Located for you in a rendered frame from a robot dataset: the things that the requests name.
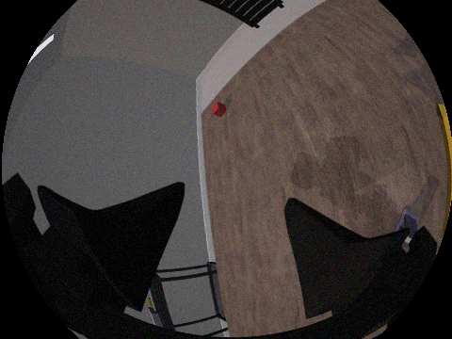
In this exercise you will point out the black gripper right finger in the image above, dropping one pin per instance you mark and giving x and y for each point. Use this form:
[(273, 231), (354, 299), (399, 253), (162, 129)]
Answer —
[(331, 259)]

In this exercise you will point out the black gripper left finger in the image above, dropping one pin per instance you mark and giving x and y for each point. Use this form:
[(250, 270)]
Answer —
[(125, 241)]

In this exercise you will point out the small red cube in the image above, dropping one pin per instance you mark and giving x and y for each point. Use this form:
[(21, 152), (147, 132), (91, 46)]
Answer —
[(219, 109)]

